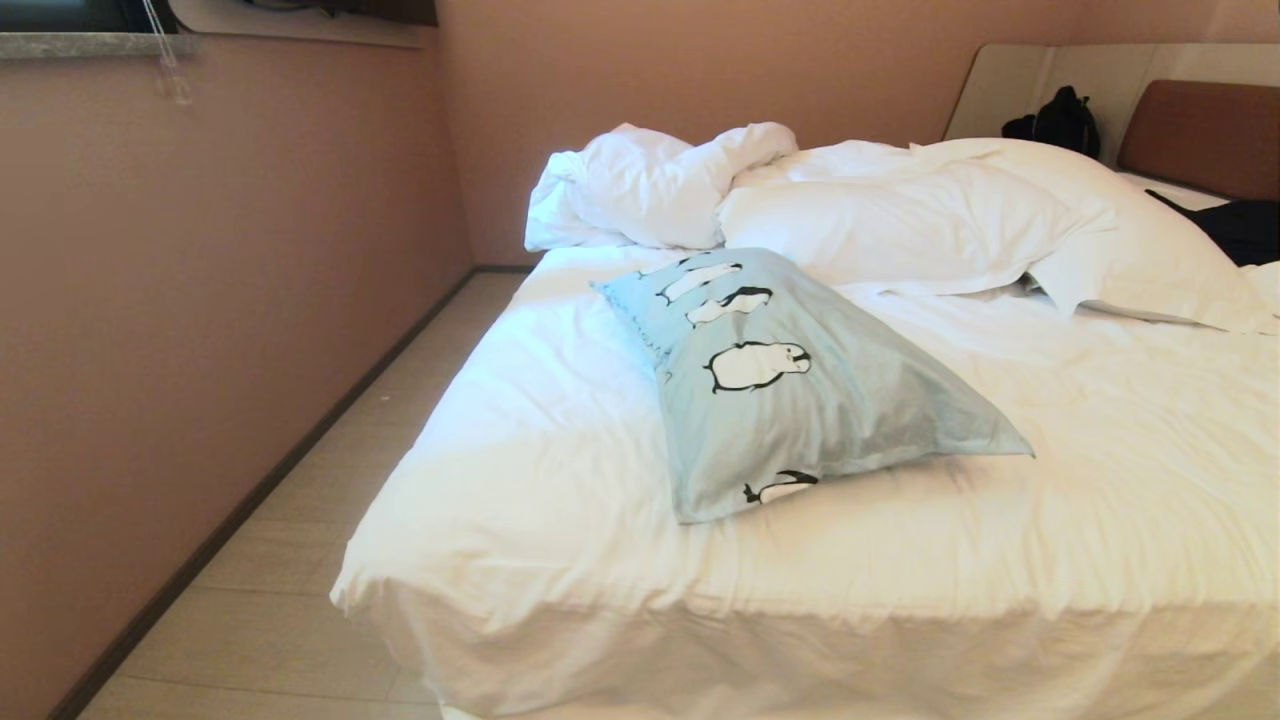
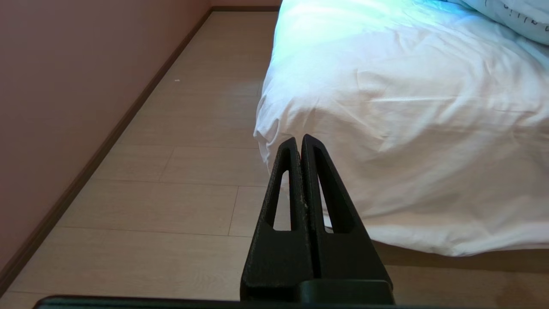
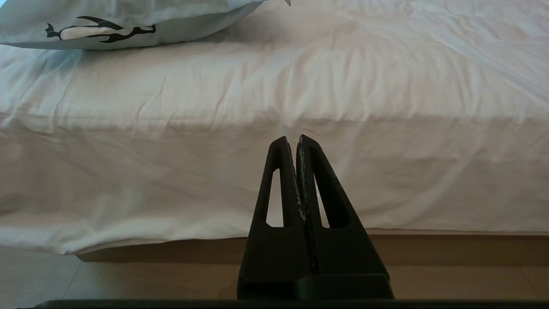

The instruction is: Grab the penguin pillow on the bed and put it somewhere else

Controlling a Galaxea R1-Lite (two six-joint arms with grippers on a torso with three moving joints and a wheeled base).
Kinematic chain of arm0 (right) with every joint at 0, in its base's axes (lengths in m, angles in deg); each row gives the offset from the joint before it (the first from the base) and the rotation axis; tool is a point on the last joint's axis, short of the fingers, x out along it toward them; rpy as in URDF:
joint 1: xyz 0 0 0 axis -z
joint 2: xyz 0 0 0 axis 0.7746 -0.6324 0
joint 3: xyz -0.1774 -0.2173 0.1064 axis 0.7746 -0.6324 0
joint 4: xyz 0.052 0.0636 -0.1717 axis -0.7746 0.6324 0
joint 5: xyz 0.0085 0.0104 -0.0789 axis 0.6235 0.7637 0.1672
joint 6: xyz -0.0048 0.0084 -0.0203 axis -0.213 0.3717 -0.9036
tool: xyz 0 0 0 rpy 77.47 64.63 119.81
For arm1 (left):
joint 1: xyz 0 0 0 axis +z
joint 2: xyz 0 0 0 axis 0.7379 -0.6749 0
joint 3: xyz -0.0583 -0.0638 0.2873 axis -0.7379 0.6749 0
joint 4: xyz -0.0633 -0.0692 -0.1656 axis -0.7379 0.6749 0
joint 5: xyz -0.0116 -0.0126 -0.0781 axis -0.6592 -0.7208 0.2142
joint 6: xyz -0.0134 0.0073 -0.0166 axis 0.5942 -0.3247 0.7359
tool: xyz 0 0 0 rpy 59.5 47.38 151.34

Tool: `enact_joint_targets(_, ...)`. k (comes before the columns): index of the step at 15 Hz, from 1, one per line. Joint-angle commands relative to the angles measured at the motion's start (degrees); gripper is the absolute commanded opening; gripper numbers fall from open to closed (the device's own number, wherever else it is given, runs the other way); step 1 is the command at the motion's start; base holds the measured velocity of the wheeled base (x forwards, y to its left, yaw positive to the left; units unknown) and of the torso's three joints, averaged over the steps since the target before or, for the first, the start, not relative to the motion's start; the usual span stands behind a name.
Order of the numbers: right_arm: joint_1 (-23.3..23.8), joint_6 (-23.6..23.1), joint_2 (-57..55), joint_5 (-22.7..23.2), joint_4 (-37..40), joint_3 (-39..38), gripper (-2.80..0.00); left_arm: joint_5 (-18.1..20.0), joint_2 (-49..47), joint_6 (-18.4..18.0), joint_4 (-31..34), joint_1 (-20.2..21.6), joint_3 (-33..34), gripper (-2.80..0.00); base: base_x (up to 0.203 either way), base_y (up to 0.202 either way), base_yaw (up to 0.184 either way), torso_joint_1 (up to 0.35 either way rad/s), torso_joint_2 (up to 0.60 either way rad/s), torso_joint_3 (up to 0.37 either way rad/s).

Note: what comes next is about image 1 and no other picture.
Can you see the light blue penguin pillow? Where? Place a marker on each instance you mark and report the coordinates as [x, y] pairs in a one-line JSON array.
[[800, 420]]

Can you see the brown headboard cushion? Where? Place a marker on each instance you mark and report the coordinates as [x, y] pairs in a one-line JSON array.
[[1205, 135]]

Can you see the grey stone window sill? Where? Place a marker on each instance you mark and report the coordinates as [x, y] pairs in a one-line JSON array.
[[90, 44]]

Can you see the white bed with sheet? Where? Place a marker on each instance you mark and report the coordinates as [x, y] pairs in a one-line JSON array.
[[560, 520]]

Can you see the white pillow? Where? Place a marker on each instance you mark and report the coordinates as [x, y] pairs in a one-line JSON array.
[[960, 220]]

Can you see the beige headboard panel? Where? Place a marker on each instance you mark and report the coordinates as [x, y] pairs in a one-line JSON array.
[[1010, 90]]

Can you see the white crumpled duvet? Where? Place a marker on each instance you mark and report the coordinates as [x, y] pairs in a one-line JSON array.
[[650, 190]]

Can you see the black backpack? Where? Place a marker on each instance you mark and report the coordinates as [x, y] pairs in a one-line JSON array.
[[1065, 122]]

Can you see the black garment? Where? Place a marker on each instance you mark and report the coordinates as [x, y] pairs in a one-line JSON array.
[[1240, 228]]

